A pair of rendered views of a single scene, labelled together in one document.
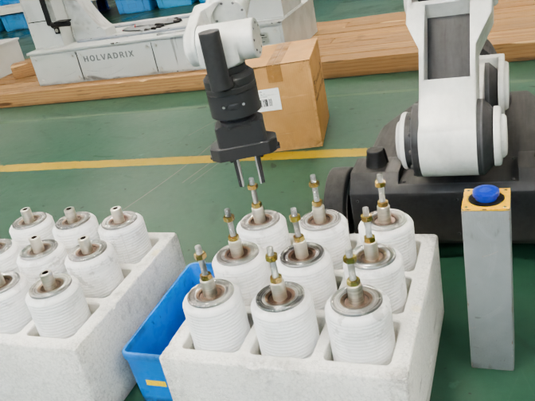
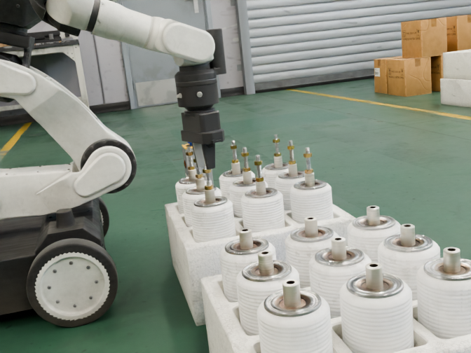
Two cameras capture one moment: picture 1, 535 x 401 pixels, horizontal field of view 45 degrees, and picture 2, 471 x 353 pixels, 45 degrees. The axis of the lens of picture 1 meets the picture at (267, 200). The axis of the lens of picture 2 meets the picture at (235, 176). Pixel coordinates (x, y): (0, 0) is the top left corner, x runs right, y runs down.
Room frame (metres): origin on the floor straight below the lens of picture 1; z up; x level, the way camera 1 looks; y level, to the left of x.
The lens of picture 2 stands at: (1.77, 1.05, 0.59)
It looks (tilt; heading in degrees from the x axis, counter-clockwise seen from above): 13 degrees down; 233
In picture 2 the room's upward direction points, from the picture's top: 6 degrees counter-clockwise
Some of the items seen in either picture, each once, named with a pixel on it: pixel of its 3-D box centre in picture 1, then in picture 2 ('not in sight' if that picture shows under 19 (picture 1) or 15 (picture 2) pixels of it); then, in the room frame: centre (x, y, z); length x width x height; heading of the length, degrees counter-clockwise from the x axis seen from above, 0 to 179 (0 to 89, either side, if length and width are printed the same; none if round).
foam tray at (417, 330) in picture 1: (317, 332); (254, 244); (0.92, -0.04, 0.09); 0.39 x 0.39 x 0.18; 65
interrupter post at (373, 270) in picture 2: not in sight; (374, 277); (1.20, 0.57, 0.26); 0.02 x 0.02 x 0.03
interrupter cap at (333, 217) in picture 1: (320, 220); (200, 190); (1.03, -0.09, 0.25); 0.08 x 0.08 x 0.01
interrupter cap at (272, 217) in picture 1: (259, 220); (210, 202); (1.08, 0.02, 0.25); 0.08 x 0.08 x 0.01
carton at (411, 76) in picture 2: not in sight; (408, 75); (-2.40, -1.94, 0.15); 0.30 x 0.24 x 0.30; 65
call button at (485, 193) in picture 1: (486, 195); not in sight; (0.87, -0.33, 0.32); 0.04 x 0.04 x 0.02
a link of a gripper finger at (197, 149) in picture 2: (261, 165); (199, 153); (1.08, 0.00, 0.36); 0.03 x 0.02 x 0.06; 177
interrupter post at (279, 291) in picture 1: (279, 290); (292, 170); (0.82, 0.01, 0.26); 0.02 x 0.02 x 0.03
